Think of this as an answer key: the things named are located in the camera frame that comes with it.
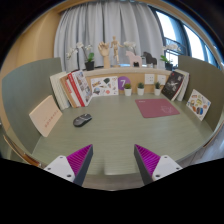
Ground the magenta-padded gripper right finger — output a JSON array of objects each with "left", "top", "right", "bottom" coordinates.
[{"left": 133, "top": 144, "right": 183, "bottom": 186}]

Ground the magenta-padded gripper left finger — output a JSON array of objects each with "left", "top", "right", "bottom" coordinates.
[{"left": 43, "top": 144, "right": 94, "bottom": 187}]

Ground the dark grey computer mouse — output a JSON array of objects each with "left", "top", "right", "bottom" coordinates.
[{"left": 72, "top": 113, "right": 93, "bottom": 128}]

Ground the pink mouse pad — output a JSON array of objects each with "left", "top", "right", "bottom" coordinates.
[{"left": 134, "top": 98, "right": 181, "bottom": 119}]

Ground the beige thin book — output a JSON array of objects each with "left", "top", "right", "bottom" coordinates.
[{"left": 28, "top": 95, "right": 63, "bottom": 138}]

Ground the colourful picture card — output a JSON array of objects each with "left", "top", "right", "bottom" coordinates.
[{"left": 185, "top": 88, "right": 212, "bottom": 122}]

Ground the white book with red strip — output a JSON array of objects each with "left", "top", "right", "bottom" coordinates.
[{"left": 64, "top": 78, "right": 83, "bottom": 108}]

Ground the small succulent in white pot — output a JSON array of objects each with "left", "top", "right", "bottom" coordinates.
[
  {"left": 154, "top": 81, "right": 162, "bottom": 97},
  {"left": 124, "top": 83, "right": 133, "bottom": 97},
  {"left": 136, "top": 82, "right": 145, "bottom": 97}
]

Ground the thick white book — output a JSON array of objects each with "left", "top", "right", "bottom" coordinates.
[{"left": 49, "top": 71, "right": 71, "bottom": 111}]

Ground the red cover book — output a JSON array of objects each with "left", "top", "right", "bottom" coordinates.
[{"left": 67, "top": 72, "right": 86, "bottom": 108}]

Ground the black cover book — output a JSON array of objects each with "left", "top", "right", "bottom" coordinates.
[{"left": 161, "top": 70, "right": 185, "bottom": 101}]

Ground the tan cover book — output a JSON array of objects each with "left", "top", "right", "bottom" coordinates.
[{"left": 59, "top": 73, "right": 78, "bottom": 109}]

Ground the white sticker sheet card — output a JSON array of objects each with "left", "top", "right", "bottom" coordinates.
[{"left": 90, "top": 76, "right": 120, "bottom": 98}]

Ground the purple round number sign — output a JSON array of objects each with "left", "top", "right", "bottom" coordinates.
[{"left": 117, "top": 75, "right": 132, "bottom": 91}]

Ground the white orchid in black pot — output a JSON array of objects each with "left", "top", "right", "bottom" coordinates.
[
  {"left": 159, "top": 43, "right": 182, "bottom": 72},
  {"left": 65, "top": 42, "right": 96, "bottom": 72}
]

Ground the wooden desk back shelf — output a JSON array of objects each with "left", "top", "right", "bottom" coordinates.
[{"left": 61, "top": 66, "right": 183, "bottom": 96}]

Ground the black horse figure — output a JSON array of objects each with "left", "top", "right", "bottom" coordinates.
[{"left": 142, "top": 51, "right": 158, "bottom": 67}]

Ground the pink horse figure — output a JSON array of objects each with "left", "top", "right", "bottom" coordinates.
[{"left": 125, "top": 50, "right": 143, "bottom": 68}]

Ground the wooden mannequin figure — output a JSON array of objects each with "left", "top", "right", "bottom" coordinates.
[{"left": 110, "top": 35, "right": 125, "bottom": 66}]

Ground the light grey curtain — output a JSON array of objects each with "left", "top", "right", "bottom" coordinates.
[{"left": 53, "top": 1, "right": 174, "bottom": 73}]

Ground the white wall socket plate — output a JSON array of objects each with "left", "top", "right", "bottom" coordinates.
[{"left": 144, "top": 73, "right": 156, "bottom": 85}]

